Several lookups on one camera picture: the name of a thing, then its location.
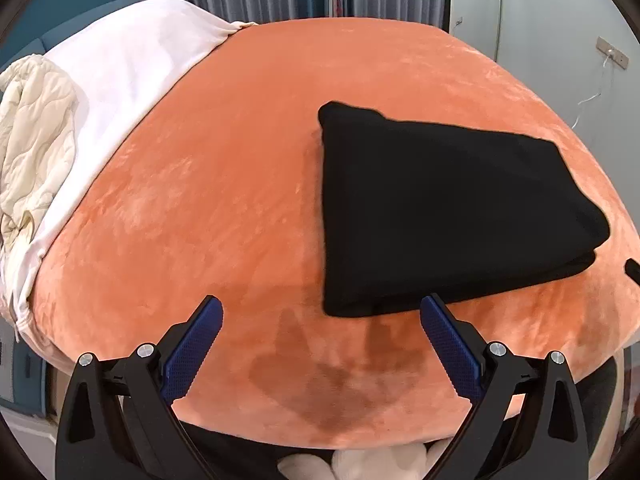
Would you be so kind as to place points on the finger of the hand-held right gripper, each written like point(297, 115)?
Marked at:
point(635, 271)

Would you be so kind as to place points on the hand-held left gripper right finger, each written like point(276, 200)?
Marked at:
point(450, 347)

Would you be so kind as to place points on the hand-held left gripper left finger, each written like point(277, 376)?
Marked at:
point(192, 350)

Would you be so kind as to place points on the black pants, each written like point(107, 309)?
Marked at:
point(425, 200)

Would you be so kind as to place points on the orange plush blanket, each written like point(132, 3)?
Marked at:
point(200, 210)

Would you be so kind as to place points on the grey-blue nightstand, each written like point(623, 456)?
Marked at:
point(17, 365)

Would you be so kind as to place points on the cream quilted comforter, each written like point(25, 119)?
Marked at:
point(35, 125)

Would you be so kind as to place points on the white bed sheet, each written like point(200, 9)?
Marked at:
point(125, 60)

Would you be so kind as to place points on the thin gold pole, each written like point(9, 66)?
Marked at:
point(499, 5)

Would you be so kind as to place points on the teal padded headboard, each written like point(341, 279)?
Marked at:
point(30, 25)

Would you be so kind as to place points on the wall power socket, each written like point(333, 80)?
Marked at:
point(612, 52)

